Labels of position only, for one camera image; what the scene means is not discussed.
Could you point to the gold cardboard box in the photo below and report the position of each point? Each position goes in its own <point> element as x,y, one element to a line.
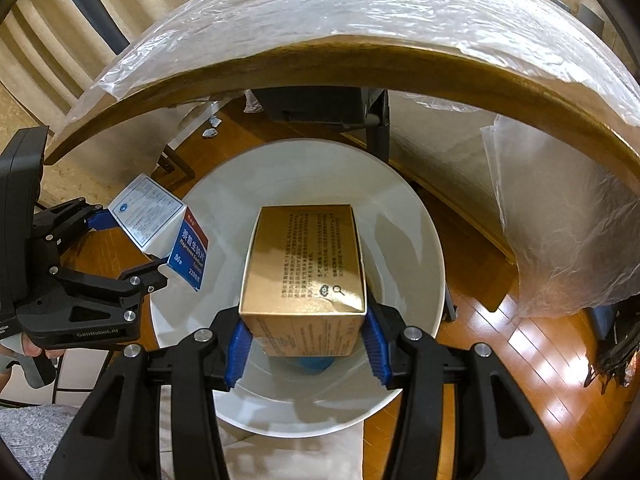
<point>305,260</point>

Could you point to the crumpled white tissue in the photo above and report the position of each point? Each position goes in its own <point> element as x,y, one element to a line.
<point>216,121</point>
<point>210,133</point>

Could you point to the blue bag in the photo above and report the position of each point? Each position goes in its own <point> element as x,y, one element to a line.
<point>604,322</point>

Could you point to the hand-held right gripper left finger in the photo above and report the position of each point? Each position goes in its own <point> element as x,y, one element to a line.
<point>235,355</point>

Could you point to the clear plastic scrap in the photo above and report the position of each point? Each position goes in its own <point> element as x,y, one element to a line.
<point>250,102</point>

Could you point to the white round bin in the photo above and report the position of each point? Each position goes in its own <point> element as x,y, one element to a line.
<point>400,220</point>

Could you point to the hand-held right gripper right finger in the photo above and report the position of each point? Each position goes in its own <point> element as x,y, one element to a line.
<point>377,355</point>

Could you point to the white and blue medicine box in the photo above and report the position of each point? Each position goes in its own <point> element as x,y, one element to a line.
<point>150,210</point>

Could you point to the black backpack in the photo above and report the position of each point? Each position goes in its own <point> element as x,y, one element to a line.
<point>620,345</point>

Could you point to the beige curtain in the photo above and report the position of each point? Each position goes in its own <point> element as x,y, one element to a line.
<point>30,35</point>

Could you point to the person's left hand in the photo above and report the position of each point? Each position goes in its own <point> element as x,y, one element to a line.
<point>11,345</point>

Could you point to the blue item in bin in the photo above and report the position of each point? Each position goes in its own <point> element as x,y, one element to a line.
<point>312,364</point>

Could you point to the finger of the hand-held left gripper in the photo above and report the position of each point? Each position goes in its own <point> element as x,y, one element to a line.
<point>145,275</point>
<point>102,220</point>

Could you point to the grey patterned pants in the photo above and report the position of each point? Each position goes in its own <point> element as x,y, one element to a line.
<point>30,430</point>

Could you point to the wooden table with plastic cover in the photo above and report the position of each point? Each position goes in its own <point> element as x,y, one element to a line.
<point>350,5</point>

